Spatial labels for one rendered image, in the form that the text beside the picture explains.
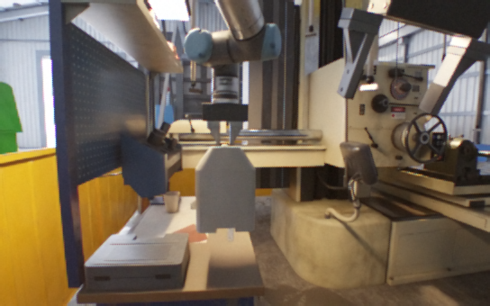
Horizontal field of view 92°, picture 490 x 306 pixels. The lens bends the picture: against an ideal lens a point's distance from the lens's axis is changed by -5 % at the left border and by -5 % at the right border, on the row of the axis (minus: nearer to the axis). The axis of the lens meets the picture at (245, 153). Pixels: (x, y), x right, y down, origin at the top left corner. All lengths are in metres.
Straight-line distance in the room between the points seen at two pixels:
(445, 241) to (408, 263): 0.43
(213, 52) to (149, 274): 0.59
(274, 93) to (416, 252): 1.96
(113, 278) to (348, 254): 1.95
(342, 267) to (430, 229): 0.90
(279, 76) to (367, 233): 1.62
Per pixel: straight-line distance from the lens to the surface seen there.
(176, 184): 4.30
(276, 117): 2.51
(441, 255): 3.06
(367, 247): 2.48
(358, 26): 0.34
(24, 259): 1.84
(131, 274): 0.79
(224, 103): 0.72
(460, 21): 0.40
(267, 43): 0.57
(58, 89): 0.76
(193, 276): 0.82
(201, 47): 0.62
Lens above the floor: 1.39
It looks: 6 degrees down
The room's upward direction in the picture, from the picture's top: 1 degrees clockwise
